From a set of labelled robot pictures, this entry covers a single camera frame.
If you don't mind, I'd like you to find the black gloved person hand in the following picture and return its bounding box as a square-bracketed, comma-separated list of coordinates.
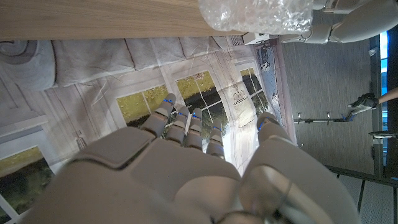
[347, 92, 380, 116]

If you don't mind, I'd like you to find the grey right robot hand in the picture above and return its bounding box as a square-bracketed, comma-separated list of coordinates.
[21, 93, 363, 224]

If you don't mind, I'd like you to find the clear bubble wrap sheet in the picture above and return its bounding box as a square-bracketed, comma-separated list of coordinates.
[198, 0, 315, 35]

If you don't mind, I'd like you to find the bare person forearm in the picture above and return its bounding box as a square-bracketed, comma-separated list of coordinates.
[377, 86, 398, 105]

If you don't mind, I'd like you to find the white power strip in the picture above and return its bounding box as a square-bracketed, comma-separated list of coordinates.
[242, 32, 271, 46]

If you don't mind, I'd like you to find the printed window backdrop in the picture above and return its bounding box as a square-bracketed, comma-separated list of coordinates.
[0, 35, 296, 218]

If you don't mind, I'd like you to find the metal wall hook rail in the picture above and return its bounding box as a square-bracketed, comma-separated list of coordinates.
[294, 111, 355, 125]

